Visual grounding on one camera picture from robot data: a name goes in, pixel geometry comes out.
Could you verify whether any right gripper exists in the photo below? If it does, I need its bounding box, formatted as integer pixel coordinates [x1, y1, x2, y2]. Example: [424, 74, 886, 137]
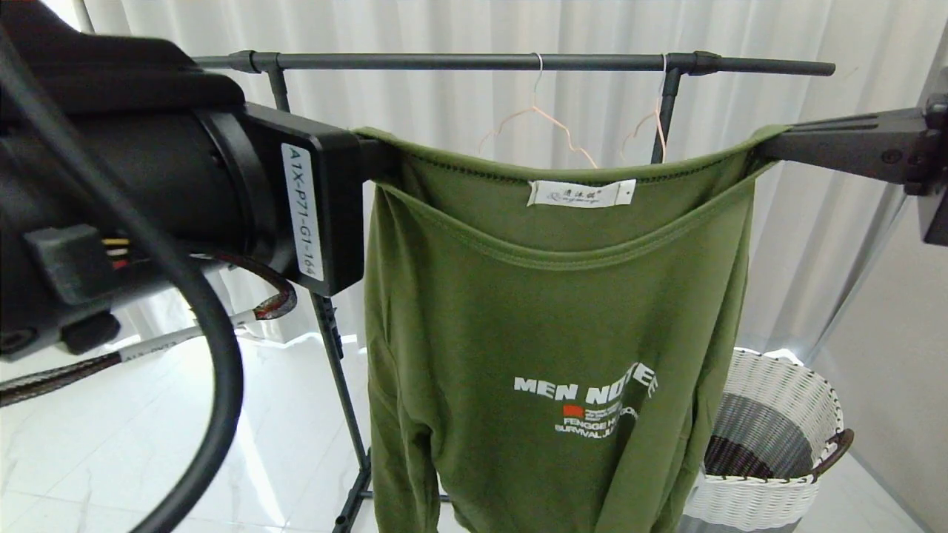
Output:
[905, 93, 948, 247]

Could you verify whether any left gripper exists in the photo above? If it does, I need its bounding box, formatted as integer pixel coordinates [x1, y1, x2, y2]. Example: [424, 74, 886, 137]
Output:
[0, 102, 365, 363]

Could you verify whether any green long-sleeved shirt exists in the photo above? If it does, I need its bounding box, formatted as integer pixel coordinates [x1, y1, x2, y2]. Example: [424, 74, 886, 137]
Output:
[354, 124, 790, 533]

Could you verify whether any pink clothes hanger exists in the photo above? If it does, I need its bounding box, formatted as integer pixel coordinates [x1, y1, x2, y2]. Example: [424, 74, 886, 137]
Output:
[621, 56, 668, 165]
[478, 53, 599, 170]

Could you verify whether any black clothes rack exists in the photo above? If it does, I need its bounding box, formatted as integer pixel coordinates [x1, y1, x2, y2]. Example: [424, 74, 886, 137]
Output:
[194, 50, 836, 533]

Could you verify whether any white laundry basket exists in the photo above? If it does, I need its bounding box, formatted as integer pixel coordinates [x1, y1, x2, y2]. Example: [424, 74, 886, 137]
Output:
[678, 348, 855, 533]

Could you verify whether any black cable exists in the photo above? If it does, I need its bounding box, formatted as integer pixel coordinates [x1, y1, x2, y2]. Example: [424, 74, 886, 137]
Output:
[0, 22, 245, 533]

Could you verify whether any braided dark cable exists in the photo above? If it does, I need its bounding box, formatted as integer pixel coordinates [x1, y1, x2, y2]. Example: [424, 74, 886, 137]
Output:
[0, 252, 298, 409]

